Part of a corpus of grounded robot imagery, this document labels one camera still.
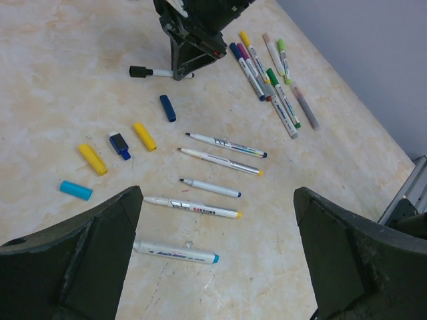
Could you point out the black eraser-cap white marker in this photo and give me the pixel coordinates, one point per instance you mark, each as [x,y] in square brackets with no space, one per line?
[143,72]

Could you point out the aluminium frame rail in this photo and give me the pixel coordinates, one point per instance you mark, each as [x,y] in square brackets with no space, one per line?
[410,200]

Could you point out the yellow marker cap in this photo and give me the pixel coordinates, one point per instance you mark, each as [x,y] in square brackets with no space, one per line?
[93,159]

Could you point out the light blue marker cap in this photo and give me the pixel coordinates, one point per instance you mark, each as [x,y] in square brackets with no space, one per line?
[75,190]

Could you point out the yellow capped slim marker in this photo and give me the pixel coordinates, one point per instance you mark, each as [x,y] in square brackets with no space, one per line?
[247,42]

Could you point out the pink capped white marker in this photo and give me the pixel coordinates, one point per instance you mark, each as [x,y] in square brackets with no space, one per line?
[274,54]

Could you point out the yellow capped clear pen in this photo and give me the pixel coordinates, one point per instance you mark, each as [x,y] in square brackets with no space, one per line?
[222,161]

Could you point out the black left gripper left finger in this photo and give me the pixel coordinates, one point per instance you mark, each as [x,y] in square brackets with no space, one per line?
[74,269]

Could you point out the dark blue capped marker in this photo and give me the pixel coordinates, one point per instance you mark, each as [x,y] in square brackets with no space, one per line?
[228,145]

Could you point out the blue eraser-cap white marker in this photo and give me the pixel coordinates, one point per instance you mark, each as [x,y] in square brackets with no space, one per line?
[211,188]

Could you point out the orange capped white marker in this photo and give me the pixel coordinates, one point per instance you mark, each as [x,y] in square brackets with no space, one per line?
[285,119]

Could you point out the dark green capped marker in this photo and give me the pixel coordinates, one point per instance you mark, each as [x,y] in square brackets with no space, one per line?
[283,97]

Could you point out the purple grey marker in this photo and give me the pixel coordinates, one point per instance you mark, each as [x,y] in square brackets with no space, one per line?
[304,104]

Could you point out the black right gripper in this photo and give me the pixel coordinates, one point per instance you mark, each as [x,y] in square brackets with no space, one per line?
[195,31]

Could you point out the dark blue marker cap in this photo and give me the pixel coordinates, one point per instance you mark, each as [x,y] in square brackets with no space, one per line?
[168,108]

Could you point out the magenta capped white marker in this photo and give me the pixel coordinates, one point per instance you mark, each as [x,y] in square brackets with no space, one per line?
[254,71]

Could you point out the lime green capped marker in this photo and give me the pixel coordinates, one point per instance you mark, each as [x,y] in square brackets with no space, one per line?
[284,60]

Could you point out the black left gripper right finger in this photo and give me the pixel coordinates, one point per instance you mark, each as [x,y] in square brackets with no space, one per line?
[361,269]

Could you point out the yellow clear-pen cap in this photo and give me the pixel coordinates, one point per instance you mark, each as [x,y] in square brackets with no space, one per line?
[145,137]

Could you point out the navy capped white marker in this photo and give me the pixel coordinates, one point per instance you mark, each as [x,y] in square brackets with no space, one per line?
[237,54]

